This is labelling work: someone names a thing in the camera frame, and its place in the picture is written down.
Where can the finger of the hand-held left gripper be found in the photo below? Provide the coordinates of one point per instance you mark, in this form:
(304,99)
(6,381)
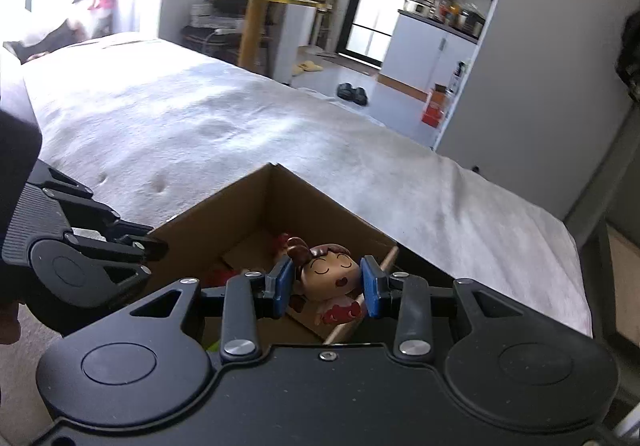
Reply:
(95,211)
(130,251)

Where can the white kitchen cabinet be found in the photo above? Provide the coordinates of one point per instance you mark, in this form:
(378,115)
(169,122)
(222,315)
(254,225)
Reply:
(425,56)

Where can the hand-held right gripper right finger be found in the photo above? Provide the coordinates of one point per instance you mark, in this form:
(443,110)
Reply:
(372,286)

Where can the pair of yellow slippers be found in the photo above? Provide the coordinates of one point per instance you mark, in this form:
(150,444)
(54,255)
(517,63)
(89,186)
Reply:
(307,67)

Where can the brown cardboard box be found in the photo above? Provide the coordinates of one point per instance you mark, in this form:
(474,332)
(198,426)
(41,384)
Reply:
(240,211)

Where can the clear plastic storage box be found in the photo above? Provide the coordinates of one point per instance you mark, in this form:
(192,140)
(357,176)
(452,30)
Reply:
(205,13)

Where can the round gold-rimmed table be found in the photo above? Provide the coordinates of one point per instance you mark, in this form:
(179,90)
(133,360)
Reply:
(250,21)

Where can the orange carton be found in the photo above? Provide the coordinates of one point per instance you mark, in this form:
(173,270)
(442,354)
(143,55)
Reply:
(434,108)

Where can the black slipper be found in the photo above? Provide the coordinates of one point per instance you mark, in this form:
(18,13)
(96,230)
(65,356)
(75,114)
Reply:
(345,90)
(360,97)

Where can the white fluffy blanket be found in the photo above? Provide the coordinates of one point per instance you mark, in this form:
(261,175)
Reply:
(200,126)

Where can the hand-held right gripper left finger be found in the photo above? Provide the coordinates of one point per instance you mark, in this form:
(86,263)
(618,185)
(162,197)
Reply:
(284,288)

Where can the brown-haired doll figure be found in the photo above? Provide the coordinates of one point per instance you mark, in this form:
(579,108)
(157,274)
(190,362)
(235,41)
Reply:
(327,276)

